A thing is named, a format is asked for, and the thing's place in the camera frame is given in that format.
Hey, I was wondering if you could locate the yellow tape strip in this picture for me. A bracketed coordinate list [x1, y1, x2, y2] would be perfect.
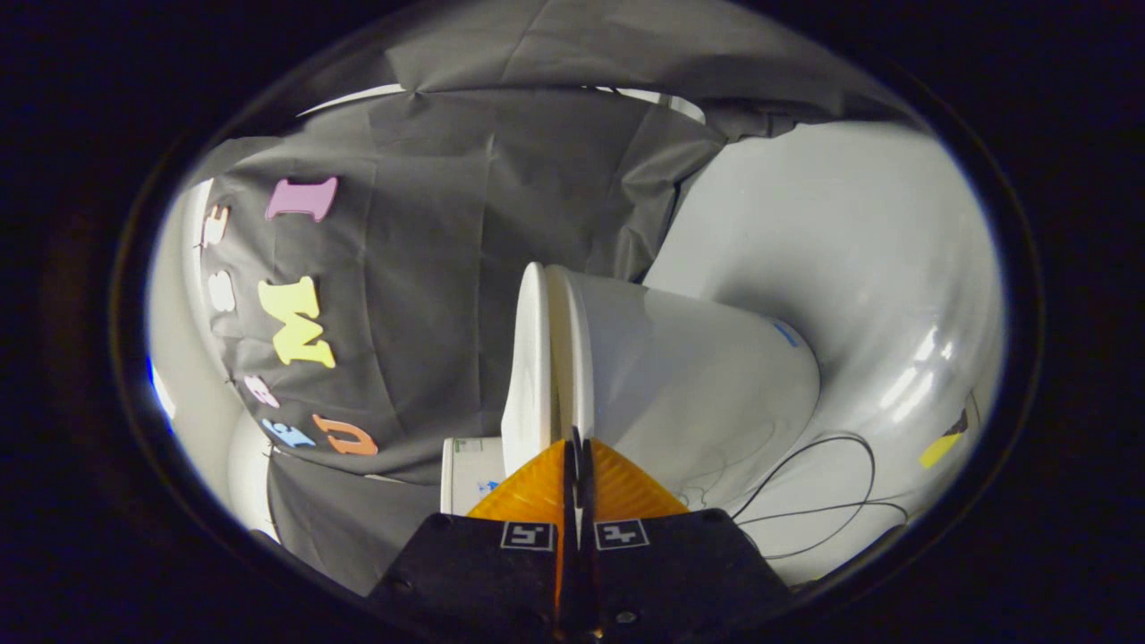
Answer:
[920, 432, 965, 470]

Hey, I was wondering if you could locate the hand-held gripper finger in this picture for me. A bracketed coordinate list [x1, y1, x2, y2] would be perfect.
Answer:
[572, 428, 797, 640]
[367, 438, 578, 640]

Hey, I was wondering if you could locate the thin black cable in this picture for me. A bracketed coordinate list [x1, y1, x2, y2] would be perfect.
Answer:
[680, 434, 910, 562]

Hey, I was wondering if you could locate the white toilet tank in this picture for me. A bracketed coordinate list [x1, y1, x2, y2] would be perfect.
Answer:
[440, 436, 511, 517]

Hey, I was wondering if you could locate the black backdrop cloth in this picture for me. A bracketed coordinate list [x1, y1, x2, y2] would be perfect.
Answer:
[188, 0, 913, 596]

